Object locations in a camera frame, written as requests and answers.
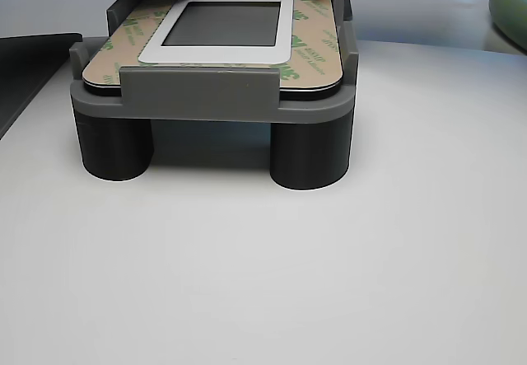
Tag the white panel with grey window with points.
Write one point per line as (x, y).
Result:
(222, 55)

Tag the dark grey flat tray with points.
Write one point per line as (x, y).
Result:
(24, 72)

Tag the green rounded mat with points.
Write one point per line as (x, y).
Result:
(510, 10)

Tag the tan protective film green print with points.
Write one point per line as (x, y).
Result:
(317, 43)

